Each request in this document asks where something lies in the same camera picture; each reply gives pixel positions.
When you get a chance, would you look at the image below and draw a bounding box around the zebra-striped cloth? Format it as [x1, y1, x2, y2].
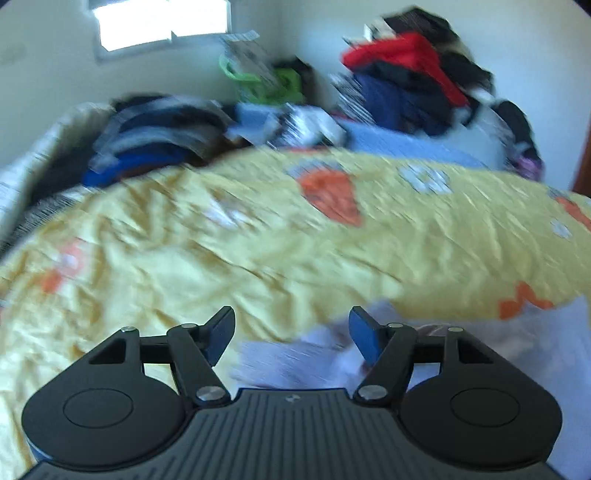
[0, 189, 95, 252]

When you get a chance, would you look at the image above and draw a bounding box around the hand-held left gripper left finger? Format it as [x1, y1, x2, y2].
[85, 305, 237, 408]

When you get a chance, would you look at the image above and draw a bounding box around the red garment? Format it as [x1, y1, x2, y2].
[342, 32, 470, 108]

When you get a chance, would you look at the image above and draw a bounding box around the yellow carrot-print blanket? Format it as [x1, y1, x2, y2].
[0, 148, 591, 467]

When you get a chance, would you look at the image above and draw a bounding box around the white script-print quilt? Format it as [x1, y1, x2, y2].
[0, 104, 112, 232]

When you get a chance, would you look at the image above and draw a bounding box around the window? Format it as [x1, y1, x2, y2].
[90, 0, 234, 60]

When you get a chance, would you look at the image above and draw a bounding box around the white plastic bag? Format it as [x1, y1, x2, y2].
[277, 104, 348, 149]

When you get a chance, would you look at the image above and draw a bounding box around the green plastic chair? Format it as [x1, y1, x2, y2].
[219, 52, 306, 106]

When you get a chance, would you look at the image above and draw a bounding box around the grey printed pillow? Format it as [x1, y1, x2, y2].
[221, 30, 279, 89]

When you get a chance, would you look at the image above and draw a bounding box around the pile of assorted clothes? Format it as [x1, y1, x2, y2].
[330, 7, 544, 182]

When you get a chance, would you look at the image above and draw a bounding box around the lavender long-sleeve shirt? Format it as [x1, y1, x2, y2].
[231, 295, 591, 480]

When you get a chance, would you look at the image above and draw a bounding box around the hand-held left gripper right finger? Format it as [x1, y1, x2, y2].
[348, 305, 498, 408]

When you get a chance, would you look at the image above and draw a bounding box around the light blue blanket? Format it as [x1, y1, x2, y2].
[235, 104, 486, 169]

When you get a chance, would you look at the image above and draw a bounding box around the stack of folded dark clothes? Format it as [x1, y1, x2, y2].
[83, 95, 242, 188]

